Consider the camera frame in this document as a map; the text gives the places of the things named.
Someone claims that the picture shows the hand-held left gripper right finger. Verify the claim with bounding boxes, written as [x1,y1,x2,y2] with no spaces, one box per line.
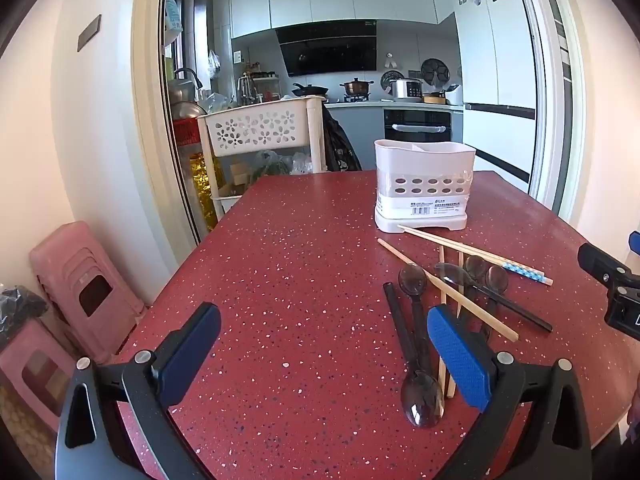
[426,304,593,480]

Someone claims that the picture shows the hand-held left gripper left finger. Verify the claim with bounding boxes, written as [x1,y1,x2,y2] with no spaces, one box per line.
[55,302,222,480]

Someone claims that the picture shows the pair of dark spoons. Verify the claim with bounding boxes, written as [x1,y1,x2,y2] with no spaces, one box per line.
[480,265,510,341]

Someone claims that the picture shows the blue patterned wooden chopstick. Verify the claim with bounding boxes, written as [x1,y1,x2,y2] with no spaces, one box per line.
[397,225,554,286]

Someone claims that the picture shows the white plastic utensil holder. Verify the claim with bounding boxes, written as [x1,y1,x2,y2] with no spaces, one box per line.
[374,139,476,235]

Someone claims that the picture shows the gold foil package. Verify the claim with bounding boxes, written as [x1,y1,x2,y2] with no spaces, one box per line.
[189,152,223,233]

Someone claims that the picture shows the black plastic bag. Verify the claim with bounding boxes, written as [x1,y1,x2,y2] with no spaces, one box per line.
[0,285,48,348]

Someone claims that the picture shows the bagged green vegetables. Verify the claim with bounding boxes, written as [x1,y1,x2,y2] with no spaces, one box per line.
[250,150,296,177]

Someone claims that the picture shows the red plastic basket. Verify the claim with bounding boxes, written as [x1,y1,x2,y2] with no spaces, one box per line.
[173,119,203,146]

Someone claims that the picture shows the white refrigerator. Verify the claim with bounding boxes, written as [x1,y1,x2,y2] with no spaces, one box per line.
[452,0,538,193]

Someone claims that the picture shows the white flower-cutout basket trolley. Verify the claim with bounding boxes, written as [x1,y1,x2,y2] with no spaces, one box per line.
[196,96,328,221]

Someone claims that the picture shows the black printed hanging bag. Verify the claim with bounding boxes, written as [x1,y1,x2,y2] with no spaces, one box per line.
[322,105,363,172]

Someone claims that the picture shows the large metal stockpot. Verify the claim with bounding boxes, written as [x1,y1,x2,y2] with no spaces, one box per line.
[169,78,197,105]

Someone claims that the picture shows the silver rice cooker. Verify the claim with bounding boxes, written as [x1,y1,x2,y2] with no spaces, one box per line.
[390,78,426,103]

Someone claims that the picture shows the chrome kitchen faucet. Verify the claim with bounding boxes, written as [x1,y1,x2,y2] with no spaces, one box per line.
[173,67,203,90]

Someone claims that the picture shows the white spice rack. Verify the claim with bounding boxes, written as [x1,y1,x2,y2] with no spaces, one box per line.
[239,71,279,106]

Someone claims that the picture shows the black wok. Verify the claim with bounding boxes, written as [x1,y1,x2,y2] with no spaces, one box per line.
[291,83,330,99]

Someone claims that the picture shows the steel cooking pot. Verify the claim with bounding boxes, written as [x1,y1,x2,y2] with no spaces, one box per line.
[340,77,375,97]

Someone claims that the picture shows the black range hood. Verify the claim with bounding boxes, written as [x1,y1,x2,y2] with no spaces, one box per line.
[275,20,378,78]

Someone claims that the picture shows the round divided wall plate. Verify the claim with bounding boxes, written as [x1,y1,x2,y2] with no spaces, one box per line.
[420,58,449,86]

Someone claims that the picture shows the round patterned wall plate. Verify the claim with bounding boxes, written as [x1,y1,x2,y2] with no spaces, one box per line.
[380,70,405,95]

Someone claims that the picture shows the grey wall switch plate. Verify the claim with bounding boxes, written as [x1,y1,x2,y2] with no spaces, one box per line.
[77,14,102,52]

